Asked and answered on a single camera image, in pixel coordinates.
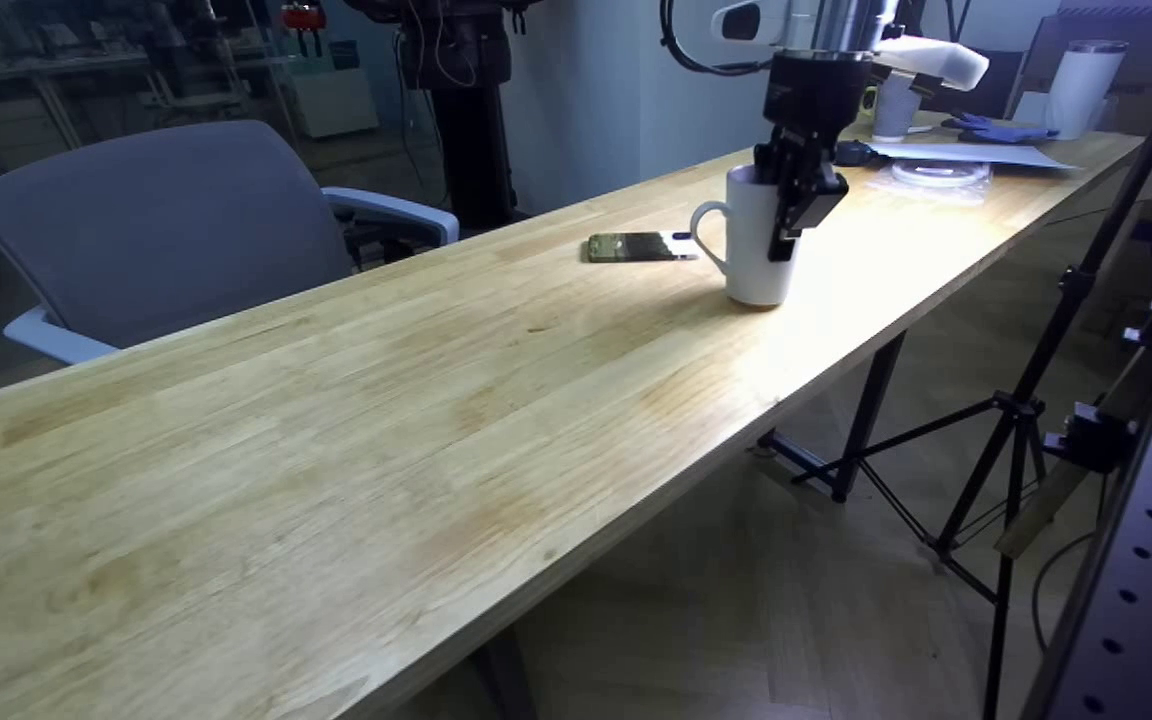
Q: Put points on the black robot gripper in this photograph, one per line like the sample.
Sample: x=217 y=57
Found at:
x=809 y=102

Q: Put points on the white ceramic mug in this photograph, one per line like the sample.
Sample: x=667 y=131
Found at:
x=747 y=259

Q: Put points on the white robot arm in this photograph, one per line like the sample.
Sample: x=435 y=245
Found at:
x=740 y=22

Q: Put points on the black computer mouse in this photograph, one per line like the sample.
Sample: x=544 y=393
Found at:
x=857 y=155

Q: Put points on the white paper cup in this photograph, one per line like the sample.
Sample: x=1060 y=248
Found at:
x=895 y=108

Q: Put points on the white paper towel roll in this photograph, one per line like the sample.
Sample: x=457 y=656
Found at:
x=1076 y=89

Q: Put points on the grey office chair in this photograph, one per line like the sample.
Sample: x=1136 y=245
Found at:
x=151 y=235

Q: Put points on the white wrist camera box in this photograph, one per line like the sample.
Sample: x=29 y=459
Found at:
x=944 y=60

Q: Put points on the black standing post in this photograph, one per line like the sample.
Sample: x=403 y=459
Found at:
x=457 y=54

